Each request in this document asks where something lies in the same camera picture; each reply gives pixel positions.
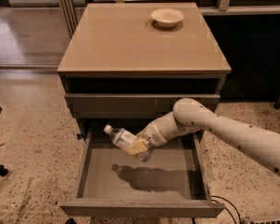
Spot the floor vent grille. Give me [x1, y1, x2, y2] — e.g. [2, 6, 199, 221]
[242, 216, 280, 224]

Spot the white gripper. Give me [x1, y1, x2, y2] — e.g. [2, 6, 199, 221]
[126, 112, 181, 156]

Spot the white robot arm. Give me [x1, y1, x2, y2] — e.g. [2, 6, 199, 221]
[136, 98, 280, 176]

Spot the closed grey top drawer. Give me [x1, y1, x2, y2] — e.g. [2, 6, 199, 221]
[64, 93, 220, 119]

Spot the black cable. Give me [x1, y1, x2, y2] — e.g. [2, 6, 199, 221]
[190, 195, 243, 224]

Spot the clear plastic water bottle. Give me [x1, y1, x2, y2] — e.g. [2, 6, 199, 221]
[104, 125, 152, 162]

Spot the grey drawer cabinet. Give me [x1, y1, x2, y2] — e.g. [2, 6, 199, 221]
[58, 3, 231, 134]

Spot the metal railing post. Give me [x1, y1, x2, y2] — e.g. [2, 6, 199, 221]
[59, 0, 78, 37]

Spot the open grey middle drawer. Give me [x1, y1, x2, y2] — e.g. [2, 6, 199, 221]
[60, 119, 224, 218]

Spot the white bowl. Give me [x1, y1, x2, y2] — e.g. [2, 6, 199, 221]
[151, 8, 185, 29]

